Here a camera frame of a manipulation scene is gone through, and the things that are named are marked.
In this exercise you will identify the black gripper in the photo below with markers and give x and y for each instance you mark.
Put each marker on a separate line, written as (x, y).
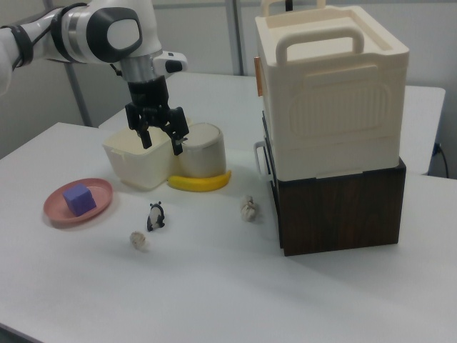
(148, 94)

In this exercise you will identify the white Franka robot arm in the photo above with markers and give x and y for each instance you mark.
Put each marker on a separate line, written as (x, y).
(89, 32)

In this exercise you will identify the cream plastic drawer cabinet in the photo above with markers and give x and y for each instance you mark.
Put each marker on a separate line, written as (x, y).
(335, 100)

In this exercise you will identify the cream rectangular plastic container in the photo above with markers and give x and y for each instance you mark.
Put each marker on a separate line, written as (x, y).
(135, 164)

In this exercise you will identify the cream round lidded container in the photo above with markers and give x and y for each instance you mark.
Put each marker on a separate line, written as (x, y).
(205, 153)

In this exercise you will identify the yellow banana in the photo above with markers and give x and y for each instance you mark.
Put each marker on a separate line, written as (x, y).
(200, 184)

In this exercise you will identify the black white panda figurine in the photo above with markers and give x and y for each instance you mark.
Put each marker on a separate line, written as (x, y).
(156, 216)

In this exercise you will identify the purple cube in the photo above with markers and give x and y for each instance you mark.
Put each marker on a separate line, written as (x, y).
(79, 199)

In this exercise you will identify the beige dumpling toy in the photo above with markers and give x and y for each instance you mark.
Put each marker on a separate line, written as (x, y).
(138, 241)

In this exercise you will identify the crumpled paper in tray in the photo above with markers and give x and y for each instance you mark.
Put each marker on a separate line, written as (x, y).
(248, 209)

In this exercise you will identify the copper tag on cabinet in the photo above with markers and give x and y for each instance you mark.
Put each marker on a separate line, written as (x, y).
(260, 76)

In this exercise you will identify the pink plate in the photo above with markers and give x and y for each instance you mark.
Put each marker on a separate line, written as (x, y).
(59, 207)

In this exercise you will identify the dark wooden box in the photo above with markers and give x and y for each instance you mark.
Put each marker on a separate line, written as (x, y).
(339, 211)

